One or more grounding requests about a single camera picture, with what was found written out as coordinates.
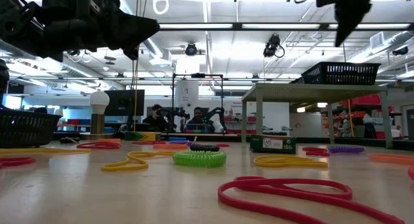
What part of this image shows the green spiral coil band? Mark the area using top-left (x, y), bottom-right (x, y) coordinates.
top-left (172, 150), bottom-right (227, 168)

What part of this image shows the white ceiling air vent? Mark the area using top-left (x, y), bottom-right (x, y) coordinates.
top-left (370, 32), bottom-right (385, 49)

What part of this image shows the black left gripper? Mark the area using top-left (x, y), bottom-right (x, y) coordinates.
top-left (43, 5), bottom-right (161, 62)

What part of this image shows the yellow rubber band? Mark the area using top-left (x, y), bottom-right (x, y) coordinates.
top-left (102, 151), bottom-right (175, 172)
top-left (254, 154), bottom-right (329, 169)
top-left (0, 147), bottom-right (91, 155)

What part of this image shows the overhead bar with light strips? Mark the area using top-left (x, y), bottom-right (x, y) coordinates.
top-left (157, 22), bottom-right (414, 31)

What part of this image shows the white pillar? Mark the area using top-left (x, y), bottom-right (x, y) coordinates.
top-left (174, 80), bottom-right (200, 133)

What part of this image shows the black monitor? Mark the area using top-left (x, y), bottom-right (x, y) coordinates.
top-left (103, 89), bottom-right (146, 117)

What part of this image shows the yellow hanging cord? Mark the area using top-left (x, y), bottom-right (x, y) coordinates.
top-left (342, 44), bottom-right (355, 137)

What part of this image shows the Crayola box with blue print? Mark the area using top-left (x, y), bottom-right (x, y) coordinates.
top-left (249, 135), bottom-right (297, 154)

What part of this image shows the pale green metal riser shelf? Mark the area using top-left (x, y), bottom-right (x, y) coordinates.
top-left (241, 82), bottom-right (394, 150)

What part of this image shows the black background station frame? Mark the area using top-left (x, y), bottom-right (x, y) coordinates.
top-left (171, 73), bottom-right (224, 134)

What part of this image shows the lamp with white globe bulb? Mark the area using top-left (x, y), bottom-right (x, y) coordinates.
top-left (79, 90), bottom-right (114, 140)

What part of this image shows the red storage bins rack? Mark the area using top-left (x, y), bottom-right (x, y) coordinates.
top-left (320, 94), bottom-right (404, 139)

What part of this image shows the black ceiling-hung device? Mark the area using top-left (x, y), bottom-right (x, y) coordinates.
top-left (263, 34), bottom-right (285, 59)

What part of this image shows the black spiral coil band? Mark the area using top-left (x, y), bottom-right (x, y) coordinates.
top-left (189, 136), bottom-right (221, 153)

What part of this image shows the white hanging cable loop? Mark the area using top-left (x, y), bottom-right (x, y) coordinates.
top-left (152, 0), bottom-right (169, 16)

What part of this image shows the black overhead camera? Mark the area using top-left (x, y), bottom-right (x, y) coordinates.
top-left (184, 42), bottom-right (198, 56)

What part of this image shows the white partition board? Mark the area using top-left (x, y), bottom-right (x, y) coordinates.
top-left (246, 102), bottom-right (290, 137)

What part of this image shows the yellow green Crayola crayon box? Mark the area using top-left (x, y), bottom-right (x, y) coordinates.
top-left (124, 131), bottom-right (162, 142)

